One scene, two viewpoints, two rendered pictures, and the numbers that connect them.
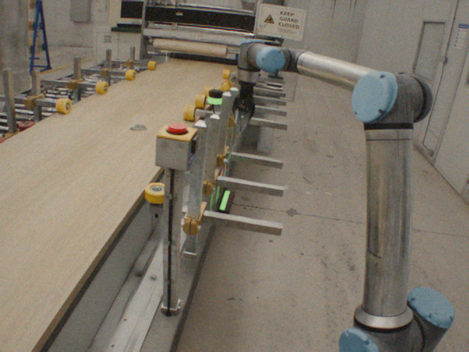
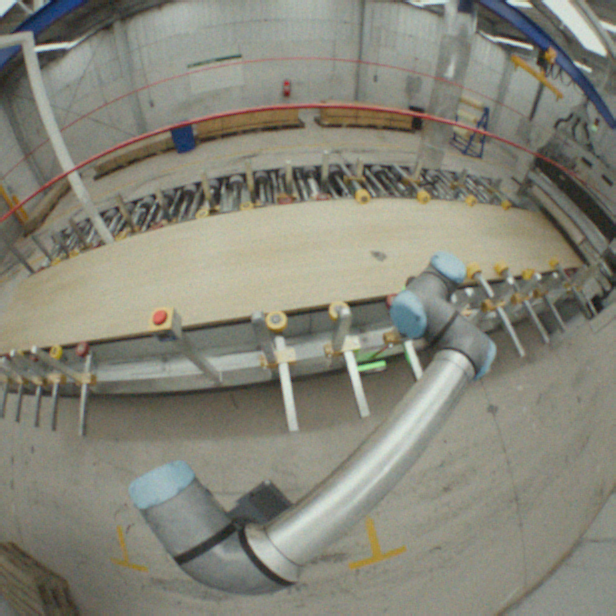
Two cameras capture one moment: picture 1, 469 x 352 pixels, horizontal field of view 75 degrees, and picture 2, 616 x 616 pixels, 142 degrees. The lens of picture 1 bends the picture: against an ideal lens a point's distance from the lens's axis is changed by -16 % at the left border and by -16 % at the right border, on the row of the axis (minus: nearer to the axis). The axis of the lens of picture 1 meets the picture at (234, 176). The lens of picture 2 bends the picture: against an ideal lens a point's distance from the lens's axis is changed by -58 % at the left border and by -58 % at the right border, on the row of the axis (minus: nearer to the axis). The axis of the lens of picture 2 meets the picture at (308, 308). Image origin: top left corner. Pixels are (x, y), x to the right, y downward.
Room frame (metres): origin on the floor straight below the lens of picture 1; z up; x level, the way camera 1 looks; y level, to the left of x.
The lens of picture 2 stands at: (0.98, -0.26, 1.72)
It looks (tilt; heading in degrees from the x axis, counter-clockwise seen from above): 57 degrees down; 75
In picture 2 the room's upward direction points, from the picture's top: 1 degrees clockwise
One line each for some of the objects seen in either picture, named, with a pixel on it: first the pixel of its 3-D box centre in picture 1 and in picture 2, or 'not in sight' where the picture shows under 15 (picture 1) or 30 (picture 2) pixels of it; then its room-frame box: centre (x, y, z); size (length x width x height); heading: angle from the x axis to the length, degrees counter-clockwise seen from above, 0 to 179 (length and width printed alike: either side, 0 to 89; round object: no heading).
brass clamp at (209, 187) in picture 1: (209, 181); (341, 347); (1.21, 0.09, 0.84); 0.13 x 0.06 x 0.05; 176
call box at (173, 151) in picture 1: (176, 148); (166, 325); (0.68, 0.13, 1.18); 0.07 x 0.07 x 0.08; 86
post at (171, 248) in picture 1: (171, 247); (198, 360); (0.68, 0.13, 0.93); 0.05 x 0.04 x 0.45; 176
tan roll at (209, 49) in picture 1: (209, 49); (570, 227); (3.82, 0.45, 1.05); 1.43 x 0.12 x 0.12; 86
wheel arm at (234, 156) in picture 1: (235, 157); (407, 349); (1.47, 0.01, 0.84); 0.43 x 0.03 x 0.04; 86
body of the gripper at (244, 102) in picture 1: (244, 96); not in sight; (1.37, 0.00, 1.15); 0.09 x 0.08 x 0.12; 176
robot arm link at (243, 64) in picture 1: (251, 54); (440, 279); (1.37, 0.00, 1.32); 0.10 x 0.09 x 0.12; 27
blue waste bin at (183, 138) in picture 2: not in sight; (183, 136); (-0.34, 5.76, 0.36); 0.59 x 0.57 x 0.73; 88
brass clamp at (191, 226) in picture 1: (195, 217); (277, 359); (0.96, 0.11, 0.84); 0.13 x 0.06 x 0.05; 176
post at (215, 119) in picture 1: (209, 177); (336, 345); (1.19, 0.09, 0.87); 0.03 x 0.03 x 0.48; 86
